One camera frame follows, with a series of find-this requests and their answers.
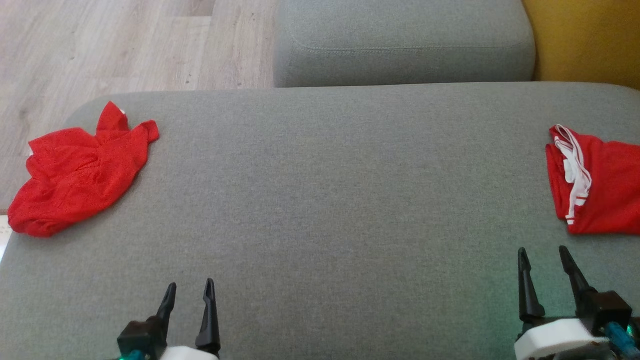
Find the red jersey with white trim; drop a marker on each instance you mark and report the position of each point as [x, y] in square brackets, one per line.
[610, 185]

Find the white rug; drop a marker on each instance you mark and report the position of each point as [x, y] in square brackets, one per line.
[4, 240]

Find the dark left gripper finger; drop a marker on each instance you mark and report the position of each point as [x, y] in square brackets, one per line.
[167, 305]
[209, 320]

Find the mustard yellow upholstered furniture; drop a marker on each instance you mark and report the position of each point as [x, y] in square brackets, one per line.
[590, 40]

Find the grey fabric sofa seat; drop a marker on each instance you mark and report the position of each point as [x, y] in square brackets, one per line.
[325, 200]

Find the red shorts with white waistband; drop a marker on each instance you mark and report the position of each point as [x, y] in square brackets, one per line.
[75, 175]

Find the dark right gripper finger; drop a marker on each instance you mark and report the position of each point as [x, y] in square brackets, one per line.
[527, 295]
[577, 282]

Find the grey fabric sofa cushion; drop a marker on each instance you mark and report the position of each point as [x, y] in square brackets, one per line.
[400, 45]

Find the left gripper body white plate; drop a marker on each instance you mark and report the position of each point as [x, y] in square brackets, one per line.
[190, 354]

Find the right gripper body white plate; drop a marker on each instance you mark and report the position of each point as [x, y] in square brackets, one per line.
[555, 340]

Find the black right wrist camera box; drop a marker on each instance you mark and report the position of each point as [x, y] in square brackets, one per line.
[607, 307]

